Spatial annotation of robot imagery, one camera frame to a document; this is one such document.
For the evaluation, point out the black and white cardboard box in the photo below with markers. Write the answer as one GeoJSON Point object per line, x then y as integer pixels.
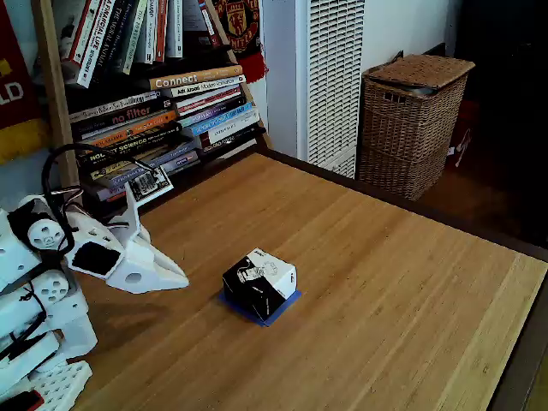
{"type": "Point", "coordinates": [257, 282]}

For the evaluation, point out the blue tape square target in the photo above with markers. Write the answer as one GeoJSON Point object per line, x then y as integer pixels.
{"type": "Point", "coordinates": [286, 303]}

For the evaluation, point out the grey book red edge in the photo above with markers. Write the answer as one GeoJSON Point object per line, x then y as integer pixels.
{"type": "Point", "coordinates": [109, 194]}

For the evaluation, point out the yellow spine book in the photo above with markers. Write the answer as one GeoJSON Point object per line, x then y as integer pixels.
{"type": "Point", "coordinates": [100, 172]}

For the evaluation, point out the lilac spine book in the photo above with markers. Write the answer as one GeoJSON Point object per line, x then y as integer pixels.
{"type": "Point", "coordinates": [184, 159]}

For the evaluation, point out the black rocket science book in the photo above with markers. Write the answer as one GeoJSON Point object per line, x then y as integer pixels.
{"type": "Point", "coordinates": [128, 147]}

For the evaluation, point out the orange spine book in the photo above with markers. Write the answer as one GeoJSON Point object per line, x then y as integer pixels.
{"type": "Point", "coordinates": [141, 126]}

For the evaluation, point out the black no filter book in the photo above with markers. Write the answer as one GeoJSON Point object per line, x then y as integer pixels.
{"type": "Point", "coordinates": [128, 114]}

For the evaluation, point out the white book script lettering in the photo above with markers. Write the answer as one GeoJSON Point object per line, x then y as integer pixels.
{"type": "Point", "coordinates": [111, 106]}

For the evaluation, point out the dark purple book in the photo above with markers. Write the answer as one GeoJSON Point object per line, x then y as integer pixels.
{"type": "Point", "coordinates": [214, 112]}

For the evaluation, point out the blue spine book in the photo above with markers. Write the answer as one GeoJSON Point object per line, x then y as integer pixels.
{"type": "Point", "coordinates": [227, 117]}

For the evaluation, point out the black and red clamp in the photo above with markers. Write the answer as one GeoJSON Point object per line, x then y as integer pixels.
{"type": "Point", "coordinates": [21, 402]}

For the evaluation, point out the white red striped book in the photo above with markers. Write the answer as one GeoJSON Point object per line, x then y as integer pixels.
{"type": "Point", "coordinates": [210, 97]}

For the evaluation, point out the white Modern Romance book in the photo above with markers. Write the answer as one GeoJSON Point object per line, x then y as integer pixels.
{"type": "Point", "coordinates": [222, 82]}

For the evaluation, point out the tan Connect book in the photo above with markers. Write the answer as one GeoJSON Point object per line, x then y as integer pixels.
{"type": "Point", "coordinates": [214, 73]}

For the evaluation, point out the wooden ladder bookshelf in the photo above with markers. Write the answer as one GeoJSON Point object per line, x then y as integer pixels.
{"type": "Point", "coordinates": [50, 64]}

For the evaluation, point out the black Moral Animal book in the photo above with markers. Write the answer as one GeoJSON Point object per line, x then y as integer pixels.
{"type": "Point", "coordinates": [109, 47]}

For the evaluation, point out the white red Financial Life book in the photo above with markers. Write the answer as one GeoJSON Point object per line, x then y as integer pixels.
{"type": "Point", "coordinates": [92, 47]}

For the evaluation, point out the red and yellow banner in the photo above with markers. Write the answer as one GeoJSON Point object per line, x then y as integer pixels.
{"type": "Point", "coordinates": [17, 64]}

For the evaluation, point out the dark green white book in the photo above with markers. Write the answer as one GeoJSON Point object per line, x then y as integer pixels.
{"type": "Point", "coordinates": [135, 38]}

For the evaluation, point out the narrow white book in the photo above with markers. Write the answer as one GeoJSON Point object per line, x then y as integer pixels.
{"type": "Point", "coordinates": [150, 34]}

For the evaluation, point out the narrow orange book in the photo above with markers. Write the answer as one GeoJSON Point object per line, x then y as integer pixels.
{"type": "Point", "coordinates": [161, 30]}

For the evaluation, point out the white book dark title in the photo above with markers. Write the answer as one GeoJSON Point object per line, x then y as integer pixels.
{"type": "Point", "coordinates": [174, 30]}

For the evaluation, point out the grey photo cover book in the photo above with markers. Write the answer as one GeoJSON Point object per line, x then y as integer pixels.
{"type": "Point", "coordinates": [68, 30]}

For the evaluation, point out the thin red book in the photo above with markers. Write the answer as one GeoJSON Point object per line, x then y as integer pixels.
{"type": "Point", "coordinates": [210, 25]}

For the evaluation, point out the red football scarf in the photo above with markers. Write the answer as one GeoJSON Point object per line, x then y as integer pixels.
{"type": "Point", "coordinates": [240, 25]}

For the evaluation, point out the brown wicker laundry hamper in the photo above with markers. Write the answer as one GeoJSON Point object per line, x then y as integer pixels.
{"type": "Point", "coordinates": [406, 128]}

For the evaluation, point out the white perforated base plate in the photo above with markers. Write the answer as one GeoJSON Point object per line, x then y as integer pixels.
{"type": "Point", "coordinates": [64, 381]}

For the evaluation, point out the white louvred wall heater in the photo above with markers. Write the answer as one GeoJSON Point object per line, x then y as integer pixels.
{"type": "Point", "coordinates": [334, 85]}

